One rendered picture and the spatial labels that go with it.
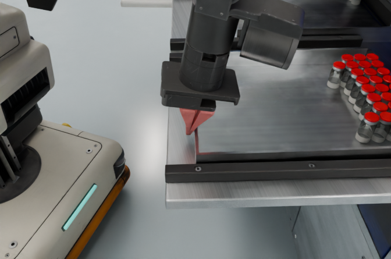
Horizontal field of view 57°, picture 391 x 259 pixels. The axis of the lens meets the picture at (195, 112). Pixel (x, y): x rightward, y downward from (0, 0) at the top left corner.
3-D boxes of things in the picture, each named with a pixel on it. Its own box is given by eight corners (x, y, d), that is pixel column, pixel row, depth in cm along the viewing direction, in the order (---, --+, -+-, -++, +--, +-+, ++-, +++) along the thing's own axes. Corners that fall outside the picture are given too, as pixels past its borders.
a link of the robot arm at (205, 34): (200, -19, 42) (188, -1, 38) (256, -4, 42) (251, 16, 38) (190, 32, 47) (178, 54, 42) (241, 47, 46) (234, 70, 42)
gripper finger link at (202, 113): (205, 150, 52) (219, 100, 46) (155, 145, 51) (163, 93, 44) (202, 118, 57) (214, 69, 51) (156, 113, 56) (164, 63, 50)
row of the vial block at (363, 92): (344, 74, 68) (351, 53, 65) (387, 143, 54) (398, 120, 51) (333, 74, 68) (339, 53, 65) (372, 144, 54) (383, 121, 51)
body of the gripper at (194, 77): (237, 109, 47) (253, 61, 42) (159, 100, 45) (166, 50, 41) (231, 80, 52) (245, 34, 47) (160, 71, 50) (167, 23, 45)
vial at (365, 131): (366, 133, 56) (376, 110, 53) (372, 143, 54) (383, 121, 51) (352, 134, 56) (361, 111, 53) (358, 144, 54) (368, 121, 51)
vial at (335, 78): (337, 81, 66) (343, 60, 63) (341, 89, 64) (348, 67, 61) (324, 82, 66) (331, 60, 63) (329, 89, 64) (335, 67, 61)
